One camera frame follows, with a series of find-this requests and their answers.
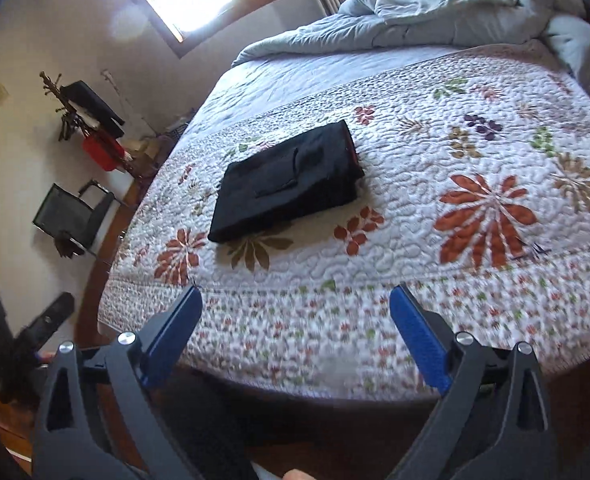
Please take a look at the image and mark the person's dark clothing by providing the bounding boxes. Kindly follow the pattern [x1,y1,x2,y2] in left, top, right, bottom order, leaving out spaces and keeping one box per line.
[157,372,258,480]

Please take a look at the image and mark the wooden coat rack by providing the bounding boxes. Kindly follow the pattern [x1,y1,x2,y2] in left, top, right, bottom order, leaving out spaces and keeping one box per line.
[39,71,143,179]

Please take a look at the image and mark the floral quilted bedspread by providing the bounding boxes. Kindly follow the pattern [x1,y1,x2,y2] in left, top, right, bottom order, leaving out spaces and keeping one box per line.
[96,42,590,401]

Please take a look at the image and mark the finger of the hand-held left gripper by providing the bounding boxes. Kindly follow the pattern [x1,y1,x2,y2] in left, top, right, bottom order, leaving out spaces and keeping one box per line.
[18,291,75,361]

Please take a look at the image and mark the grey comforter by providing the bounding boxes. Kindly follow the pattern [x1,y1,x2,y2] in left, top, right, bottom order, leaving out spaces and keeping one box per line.
[231,0,590,106]

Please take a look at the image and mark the black chair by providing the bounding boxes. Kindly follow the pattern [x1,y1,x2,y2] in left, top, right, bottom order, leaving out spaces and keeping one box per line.
[32,178,132,261]

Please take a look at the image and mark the red bag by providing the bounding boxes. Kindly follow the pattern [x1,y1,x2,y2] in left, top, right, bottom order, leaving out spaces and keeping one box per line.
[82,132,127,173]

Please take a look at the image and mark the cardboard box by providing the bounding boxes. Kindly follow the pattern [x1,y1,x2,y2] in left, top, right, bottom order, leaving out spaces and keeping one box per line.
[125,135,172,172]

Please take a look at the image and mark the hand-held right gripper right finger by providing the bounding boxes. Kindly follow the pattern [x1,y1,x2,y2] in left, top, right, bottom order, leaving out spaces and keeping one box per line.
[388,283,560,480]

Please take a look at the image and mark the black pants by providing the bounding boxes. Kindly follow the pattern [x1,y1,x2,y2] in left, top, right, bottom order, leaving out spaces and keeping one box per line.
[207,120,366,243]

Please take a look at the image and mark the black bag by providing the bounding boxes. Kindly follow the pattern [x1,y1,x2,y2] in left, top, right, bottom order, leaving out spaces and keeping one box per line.
[61,80,126,139]

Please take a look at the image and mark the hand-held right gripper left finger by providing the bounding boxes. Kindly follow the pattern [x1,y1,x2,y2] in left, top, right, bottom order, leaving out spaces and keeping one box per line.
[30,285,204,480]

